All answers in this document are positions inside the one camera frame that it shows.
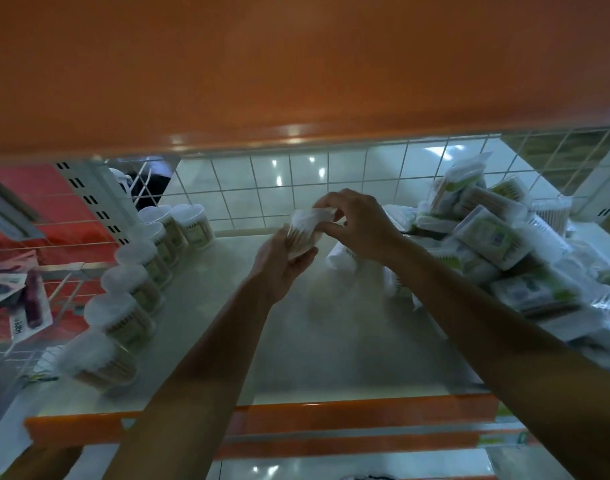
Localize person's left hand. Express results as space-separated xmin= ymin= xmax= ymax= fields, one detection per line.
xmin=248 ymin=226 xmax=320 ymax=305

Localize person's right hand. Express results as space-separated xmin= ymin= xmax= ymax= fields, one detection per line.
xmin=313 ymin=188 xmax=404 ymax=265

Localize white shelf orange rail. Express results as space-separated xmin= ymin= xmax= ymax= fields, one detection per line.
xmin=24 ymin=227 xmax=610 ymax=449

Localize pile of cotton swab packs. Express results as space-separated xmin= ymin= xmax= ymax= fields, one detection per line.
xmin=324 ymin=152 xmax=610 ymax=377

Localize white shelf board orange rim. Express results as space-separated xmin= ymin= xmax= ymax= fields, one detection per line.
xmin=214 ymin=422 xmax=538 ymax=461
xmin=0 ymin=0 xmax=610 ymax=163
xmin=204 ymin=447 xmax=496 ymax=480

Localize person's right forearm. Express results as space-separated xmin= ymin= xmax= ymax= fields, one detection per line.
xmin=384 ymin=238 xmax=610 ymax=480

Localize person's left forearm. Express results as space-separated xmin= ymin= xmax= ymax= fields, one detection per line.
xmin=102 ymin=279 xmax=277 ymax=480

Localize pile of toothbrush packs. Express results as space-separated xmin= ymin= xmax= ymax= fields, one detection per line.
xmin=0 ymin=249 xmax=54 ymax=347

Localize hanging dark packaged items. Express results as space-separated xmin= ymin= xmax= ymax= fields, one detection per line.
xmin=0 ymin=172 xmax=47 ymax=244

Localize white slotted shelf post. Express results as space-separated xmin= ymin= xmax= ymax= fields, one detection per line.
xmin=54 ymin=159 xmax=138 ymax=245

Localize white wire basket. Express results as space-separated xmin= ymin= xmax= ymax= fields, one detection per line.
xmin=0 ymin=262 xmax=117 ymax=384

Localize white slotted end post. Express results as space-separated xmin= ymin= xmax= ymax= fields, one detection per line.
xmin=572 ymin=132 xmax=610 ymax=224

